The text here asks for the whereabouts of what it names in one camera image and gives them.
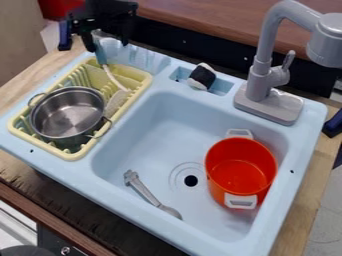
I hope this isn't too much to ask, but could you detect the orange pot with white handles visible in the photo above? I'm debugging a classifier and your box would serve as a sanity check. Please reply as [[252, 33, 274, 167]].
[[203, 128, 280, 211]]

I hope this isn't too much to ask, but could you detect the light blue toy sink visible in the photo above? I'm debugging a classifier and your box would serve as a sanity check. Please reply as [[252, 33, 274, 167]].
[[0, 42, 330, 256]]

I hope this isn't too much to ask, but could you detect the black and white sponge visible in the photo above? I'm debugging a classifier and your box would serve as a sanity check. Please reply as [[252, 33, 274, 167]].
[[184, 62, 218, 92]]

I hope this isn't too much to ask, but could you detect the blue clamp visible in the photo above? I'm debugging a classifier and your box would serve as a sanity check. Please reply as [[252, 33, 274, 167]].
[[56, 19, 75, 52], [321, 107, 342, 140]]

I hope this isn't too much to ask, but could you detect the wooden desk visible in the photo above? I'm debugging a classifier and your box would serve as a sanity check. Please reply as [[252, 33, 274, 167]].
[[130, 0, 342, 100]]

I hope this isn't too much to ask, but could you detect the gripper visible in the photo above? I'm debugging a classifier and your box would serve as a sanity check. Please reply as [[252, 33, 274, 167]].
[[68, 12, 138, 53]]

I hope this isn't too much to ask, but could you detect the grey serving spoon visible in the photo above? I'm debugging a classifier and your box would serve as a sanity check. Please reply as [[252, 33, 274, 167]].
[[121, 168, 185, 221]]

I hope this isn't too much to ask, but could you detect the white spatula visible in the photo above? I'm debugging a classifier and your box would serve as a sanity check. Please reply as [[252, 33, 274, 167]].
[[101, 63, 134, 119]]

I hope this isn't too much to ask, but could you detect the grey tap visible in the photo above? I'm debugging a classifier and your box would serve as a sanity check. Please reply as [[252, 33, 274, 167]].
[[232, 0, 342, 127]]

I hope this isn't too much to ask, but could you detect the red box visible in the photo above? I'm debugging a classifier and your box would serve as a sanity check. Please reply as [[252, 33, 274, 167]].
[[36, 0, 87, 22]]

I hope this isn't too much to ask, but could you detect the yellow dish rack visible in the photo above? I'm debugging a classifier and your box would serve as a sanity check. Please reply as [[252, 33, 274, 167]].
[[6, 56, 155, 162]]

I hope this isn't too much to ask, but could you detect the silver pot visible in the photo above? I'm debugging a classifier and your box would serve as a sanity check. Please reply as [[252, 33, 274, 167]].
[[26, 85, 115, 148]]

